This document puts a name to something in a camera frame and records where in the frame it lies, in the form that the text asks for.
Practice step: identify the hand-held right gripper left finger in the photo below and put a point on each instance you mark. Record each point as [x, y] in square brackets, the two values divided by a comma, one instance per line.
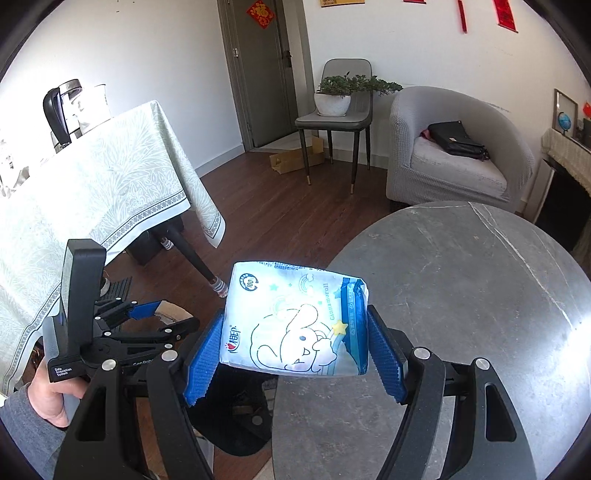
[203, 364]

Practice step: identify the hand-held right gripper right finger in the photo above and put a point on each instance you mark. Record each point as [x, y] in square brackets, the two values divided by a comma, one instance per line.
[385, 360]

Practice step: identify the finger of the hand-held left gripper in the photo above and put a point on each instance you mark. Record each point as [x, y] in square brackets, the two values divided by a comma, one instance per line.
[143, 310]
[180, 329]

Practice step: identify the brown cardboard piece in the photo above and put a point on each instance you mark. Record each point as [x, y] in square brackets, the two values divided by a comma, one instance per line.
[174, 311]

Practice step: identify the printed tissue pack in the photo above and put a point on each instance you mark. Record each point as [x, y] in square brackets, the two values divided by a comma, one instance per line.
[295, 323]

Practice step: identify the person's left forearm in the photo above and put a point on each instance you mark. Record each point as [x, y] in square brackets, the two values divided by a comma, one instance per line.
[23, 443]

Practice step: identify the person's left hand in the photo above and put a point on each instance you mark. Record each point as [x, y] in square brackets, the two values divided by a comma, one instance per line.
[48, 406]

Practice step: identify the grey striped doormat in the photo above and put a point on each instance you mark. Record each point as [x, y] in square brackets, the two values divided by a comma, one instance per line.
[117, 288]

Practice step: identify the striped table leg sock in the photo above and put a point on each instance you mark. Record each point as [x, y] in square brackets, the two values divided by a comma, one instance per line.
[220, 288]
[166, 242]

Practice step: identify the black box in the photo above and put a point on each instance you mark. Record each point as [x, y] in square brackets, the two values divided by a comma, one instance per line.
[147, 249]

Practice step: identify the table with white tablecloth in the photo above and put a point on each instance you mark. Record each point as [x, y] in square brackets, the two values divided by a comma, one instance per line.
[92, 194]

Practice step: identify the round grey marble coffee table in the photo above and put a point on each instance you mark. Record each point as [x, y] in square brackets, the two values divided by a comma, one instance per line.
[461, 286]

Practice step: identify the black and steel kettle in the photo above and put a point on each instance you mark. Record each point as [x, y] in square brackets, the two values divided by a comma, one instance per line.
[57, 115]

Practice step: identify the grey armchair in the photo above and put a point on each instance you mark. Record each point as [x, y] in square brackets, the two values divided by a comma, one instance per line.
[461, 180]

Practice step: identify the flat cardboard box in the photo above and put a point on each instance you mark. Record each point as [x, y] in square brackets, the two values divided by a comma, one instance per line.
[291, 161]

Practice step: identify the black handbag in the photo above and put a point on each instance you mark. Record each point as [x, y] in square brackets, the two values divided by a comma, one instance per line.
[457, 141]

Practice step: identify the black cabinet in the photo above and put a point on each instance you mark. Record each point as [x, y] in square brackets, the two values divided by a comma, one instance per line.
[568, 212]

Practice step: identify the grey dining chair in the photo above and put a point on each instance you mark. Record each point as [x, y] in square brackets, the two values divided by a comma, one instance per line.
[344, 122]

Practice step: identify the grey door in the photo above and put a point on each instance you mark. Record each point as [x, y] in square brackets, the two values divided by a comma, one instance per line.
[263, 78]

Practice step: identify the potted plant in white pot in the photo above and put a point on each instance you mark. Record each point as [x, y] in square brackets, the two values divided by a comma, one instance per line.
[332, 104]

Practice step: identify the beige lace cloth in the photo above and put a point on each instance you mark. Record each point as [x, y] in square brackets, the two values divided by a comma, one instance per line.
[563, 152]

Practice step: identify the small blue globe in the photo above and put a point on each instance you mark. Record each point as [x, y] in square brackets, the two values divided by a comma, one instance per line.
[564, 122]

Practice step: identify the red door decoration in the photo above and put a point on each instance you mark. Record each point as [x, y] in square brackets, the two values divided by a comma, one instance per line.
[261, 13]

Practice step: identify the wooden picture frame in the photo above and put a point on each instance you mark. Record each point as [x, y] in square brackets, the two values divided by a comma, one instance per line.
[565, 104]

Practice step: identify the red wall strip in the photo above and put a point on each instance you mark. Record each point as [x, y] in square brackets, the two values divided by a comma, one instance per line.
[462, 16]

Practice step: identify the red wall banner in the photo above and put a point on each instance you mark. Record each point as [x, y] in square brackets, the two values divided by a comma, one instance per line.
[504, 14]

